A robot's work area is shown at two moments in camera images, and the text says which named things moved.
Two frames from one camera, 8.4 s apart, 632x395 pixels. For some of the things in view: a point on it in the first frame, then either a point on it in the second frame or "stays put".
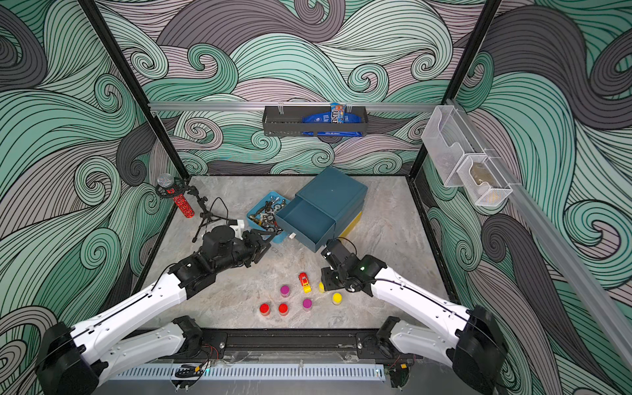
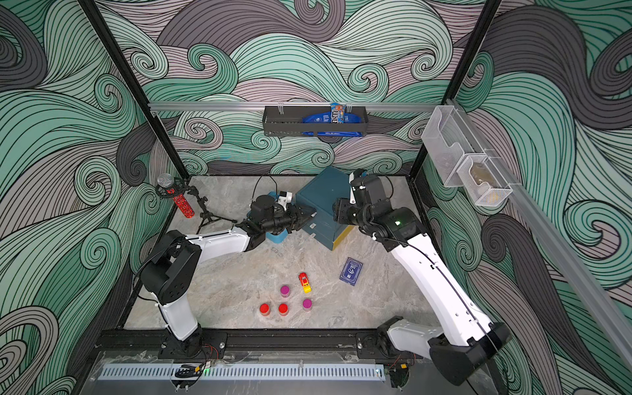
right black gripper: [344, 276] to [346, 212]
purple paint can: [307, 304] stays put
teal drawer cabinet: [315, 213] stays put
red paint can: [264, 309] stays put
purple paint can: [285, 290] stays put
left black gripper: [255, 244] to [294, 216]
